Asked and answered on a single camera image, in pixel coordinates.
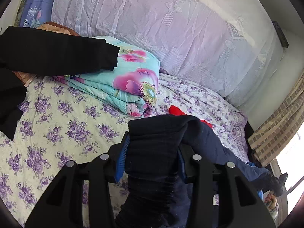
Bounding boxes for dark navy pants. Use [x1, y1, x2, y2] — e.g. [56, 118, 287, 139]
[115, 115, 284, 227]

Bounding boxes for purple floral bed quilt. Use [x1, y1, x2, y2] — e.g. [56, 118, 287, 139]
[1, 74, 248, 225]

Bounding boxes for beige checkered curtain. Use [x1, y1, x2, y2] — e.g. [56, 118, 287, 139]
[248, 74, 304, 167]

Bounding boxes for red and blue small garment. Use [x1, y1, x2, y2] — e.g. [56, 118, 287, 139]
[169, 105, 213, 129]

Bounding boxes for orange brown cushion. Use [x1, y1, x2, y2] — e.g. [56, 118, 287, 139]
[13, 22, 79, 87]

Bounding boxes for turquoise floral folded blanket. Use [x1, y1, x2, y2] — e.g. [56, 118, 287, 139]
[58, 36, 160, 117]

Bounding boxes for black garment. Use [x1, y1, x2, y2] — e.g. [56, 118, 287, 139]
[1, 26, 119, 140]

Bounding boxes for white lace bed cover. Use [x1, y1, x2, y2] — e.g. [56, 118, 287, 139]
[51, 0, 283, 107]

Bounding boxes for blue patterned pillow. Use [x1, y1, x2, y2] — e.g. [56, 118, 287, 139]
[15, 0, 54, 28]

